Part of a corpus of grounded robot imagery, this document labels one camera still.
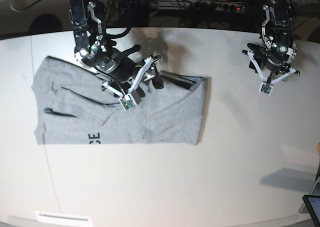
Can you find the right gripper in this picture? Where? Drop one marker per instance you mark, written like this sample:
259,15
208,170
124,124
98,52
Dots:
128,74

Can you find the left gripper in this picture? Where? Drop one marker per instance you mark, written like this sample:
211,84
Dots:
259,56

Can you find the grey T-shirt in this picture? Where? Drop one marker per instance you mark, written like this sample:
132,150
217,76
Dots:
72,108

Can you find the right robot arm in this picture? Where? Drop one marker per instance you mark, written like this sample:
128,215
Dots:
95,48

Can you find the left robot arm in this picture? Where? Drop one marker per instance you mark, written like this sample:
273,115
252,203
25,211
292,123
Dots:
271,19

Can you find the white power strip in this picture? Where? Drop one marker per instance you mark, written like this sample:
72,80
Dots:
211,5

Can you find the black tablet screen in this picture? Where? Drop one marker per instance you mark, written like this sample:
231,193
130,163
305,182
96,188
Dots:
312,203

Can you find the white label on table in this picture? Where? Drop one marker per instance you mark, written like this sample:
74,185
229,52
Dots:
63,219

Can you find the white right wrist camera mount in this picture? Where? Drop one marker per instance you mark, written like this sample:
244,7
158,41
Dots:
129,93

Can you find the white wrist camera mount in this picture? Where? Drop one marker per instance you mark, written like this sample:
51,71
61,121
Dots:
268,87
129,93

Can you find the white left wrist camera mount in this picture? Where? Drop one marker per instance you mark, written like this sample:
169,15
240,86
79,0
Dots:
268,87

